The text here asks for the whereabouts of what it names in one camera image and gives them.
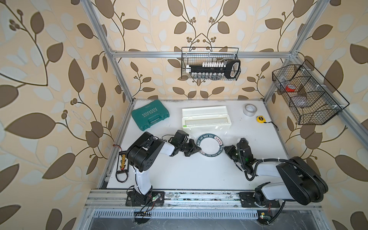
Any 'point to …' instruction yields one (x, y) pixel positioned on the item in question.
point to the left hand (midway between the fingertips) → (200, 147)
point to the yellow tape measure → (260, 119)
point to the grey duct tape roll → (249, 109)
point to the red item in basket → (290, 88)
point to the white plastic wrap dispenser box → (214, 118)
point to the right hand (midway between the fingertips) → (223, 147)
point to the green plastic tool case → (149, 114)
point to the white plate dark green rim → (211, 144)
